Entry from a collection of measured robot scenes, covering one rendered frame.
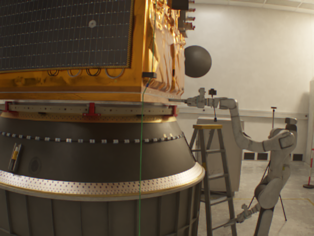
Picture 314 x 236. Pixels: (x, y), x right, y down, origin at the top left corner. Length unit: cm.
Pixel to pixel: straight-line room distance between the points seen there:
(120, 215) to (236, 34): 882
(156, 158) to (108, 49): 86
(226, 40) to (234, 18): 85
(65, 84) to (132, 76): 45
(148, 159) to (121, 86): 60
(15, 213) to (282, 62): 941
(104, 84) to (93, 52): 21
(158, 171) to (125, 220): 43
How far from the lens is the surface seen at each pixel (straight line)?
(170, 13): 261
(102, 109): 210
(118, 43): 182
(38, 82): 208
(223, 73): 1004
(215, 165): 607
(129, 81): 181
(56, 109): 213
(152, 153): 221
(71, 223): 204
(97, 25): 190
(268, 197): 219
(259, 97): 1011
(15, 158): 217
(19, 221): 223
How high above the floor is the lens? 174
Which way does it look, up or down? 3 degrees down
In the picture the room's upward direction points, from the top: 2 degrees clockwise
